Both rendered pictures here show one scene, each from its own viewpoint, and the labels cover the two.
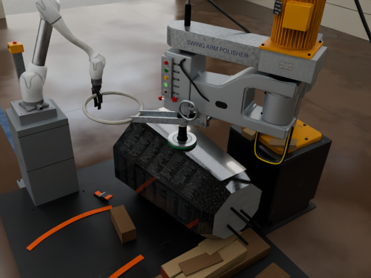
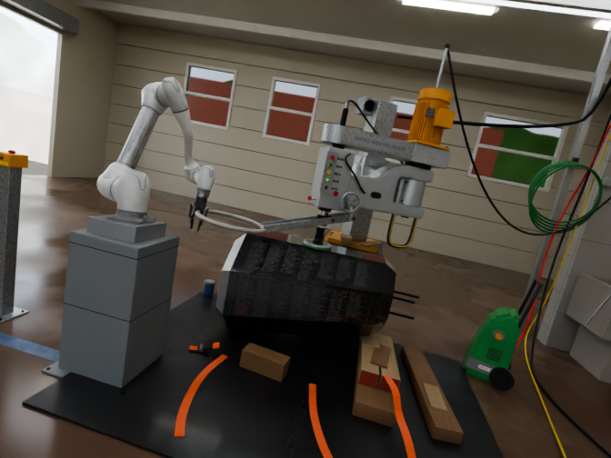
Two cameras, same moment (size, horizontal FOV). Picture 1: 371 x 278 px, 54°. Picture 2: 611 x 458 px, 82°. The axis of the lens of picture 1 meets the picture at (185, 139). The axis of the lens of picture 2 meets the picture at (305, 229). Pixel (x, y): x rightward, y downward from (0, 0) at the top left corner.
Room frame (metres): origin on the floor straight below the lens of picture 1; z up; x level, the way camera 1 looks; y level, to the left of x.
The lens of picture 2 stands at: (0.56, 1.93, 1.35)
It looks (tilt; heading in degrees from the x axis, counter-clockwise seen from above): 10 degrees down; 315
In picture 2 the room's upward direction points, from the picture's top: 11 degrees clockwise
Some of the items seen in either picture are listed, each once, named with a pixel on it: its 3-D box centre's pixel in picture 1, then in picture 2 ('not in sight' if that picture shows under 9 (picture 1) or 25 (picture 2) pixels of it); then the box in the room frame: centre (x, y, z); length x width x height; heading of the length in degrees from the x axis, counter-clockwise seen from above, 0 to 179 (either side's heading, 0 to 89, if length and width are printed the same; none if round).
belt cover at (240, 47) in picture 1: (237, 49); (383, 149); (2.13, -0.28, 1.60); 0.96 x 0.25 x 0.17; 62
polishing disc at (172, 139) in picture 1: (182, 139); (317, 243); (2.29, 0.02, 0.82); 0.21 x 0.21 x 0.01
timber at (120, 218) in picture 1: (122, 223); (265, 361); (2.12, 0.48, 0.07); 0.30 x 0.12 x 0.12; 29
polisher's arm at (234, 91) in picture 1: (237, 99); (379, 192); (2.09, -0.31, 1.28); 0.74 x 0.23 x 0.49; 62
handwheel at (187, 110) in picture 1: (190, 108); (348, 202); (2.13, -0.02, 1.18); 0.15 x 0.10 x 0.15; 62
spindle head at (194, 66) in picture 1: (195, 83); (341, 182); (2.25, -0.05, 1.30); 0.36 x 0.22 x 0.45; 62
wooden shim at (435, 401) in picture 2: not in sight; (434, 396); (1.29, -0.26, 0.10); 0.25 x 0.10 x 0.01; 129
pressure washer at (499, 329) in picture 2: not in sight; (500, 326); (1.27, -1.17, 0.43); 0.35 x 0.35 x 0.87; 20
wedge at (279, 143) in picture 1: (282, 142); (371, 243); (2.35, -0.75, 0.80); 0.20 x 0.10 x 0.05; 75
